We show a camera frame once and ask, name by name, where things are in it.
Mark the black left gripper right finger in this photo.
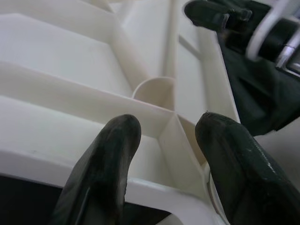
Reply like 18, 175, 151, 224
195, 112, 300, 225

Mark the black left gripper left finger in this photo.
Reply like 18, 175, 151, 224
50, 114, 142, 225

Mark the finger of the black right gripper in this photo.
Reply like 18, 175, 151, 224
184, 0, 230, 31

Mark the white plastic children table top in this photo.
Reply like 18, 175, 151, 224
0, 0, 242, 225

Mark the black cloth table cover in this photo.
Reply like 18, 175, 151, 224
0, 32, 300, 225

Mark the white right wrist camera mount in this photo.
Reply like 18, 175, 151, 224
245, 0, 300, 60

